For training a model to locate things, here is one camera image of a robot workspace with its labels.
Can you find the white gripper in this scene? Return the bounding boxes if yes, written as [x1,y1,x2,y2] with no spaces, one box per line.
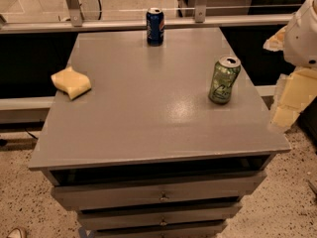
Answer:
[263,0,317,129]

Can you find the yellow sponge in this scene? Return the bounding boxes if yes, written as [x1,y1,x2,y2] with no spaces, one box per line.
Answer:
[51,66,91,100]

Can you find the green soda can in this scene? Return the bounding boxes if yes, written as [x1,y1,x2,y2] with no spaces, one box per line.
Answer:
[208,56,241,104]

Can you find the blue pepsi can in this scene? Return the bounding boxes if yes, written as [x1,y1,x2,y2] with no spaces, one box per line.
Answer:
[146,8,164,46]

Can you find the top grey drawer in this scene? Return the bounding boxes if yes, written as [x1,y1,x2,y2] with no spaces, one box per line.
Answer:
[52,171,266,210]

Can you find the grey drawer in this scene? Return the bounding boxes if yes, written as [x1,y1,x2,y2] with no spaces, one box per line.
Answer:
[52,171,266,210]
[78,202,242,230]
[94,220,227,238]

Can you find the grey drawer cabinet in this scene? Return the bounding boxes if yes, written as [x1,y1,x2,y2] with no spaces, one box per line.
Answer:
[28,27,292,238]

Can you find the middle grey drawer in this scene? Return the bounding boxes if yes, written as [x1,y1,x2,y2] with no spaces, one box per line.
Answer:
[78,202,242,230]

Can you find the bottom grey drawer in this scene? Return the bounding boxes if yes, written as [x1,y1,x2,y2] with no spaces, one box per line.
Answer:
[94,220,227,238]

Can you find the white shoe tip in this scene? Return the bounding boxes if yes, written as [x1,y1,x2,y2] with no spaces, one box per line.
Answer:
[6,227,27,238]

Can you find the metal railing frame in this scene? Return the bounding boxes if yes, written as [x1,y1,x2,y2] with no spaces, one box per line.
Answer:
[0,0,291,34]

